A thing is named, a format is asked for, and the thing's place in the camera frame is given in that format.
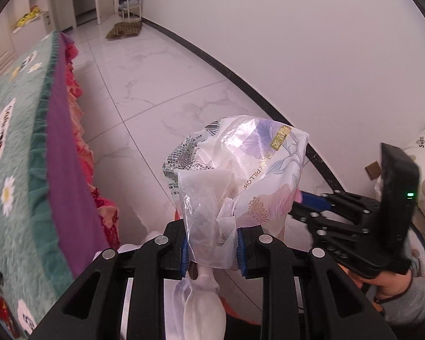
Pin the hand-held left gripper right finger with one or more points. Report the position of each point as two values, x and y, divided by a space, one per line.
241 255

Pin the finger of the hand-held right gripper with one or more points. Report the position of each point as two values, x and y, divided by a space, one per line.
334 225
315 201

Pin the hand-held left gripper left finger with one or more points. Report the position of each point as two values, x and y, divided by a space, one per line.
184 255

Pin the small pink item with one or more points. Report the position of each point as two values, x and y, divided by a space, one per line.
299 197

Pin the white bin liner bag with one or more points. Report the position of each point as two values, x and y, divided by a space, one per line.
202 308

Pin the floral clear plastic bag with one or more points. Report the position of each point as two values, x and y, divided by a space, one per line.
255 170

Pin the person's right forearm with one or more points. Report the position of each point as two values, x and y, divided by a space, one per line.
411 306

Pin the person's right hand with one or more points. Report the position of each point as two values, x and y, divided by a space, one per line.
386 288

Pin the red frilled bed skirt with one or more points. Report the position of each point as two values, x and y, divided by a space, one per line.
104 216

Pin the purple bed sheet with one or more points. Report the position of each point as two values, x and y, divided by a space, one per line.
71 166

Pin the green floral bed cover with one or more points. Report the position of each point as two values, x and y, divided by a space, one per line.
14 148

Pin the brown woven mat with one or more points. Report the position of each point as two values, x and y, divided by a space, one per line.
124 30

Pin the white shelf rack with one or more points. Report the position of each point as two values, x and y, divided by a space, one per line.
131 3

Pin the yellow black bag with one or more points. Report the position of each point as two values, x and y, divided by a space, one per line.
28 17

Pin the brown wall socket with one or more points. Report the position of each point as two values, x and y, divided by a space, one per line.
373 171

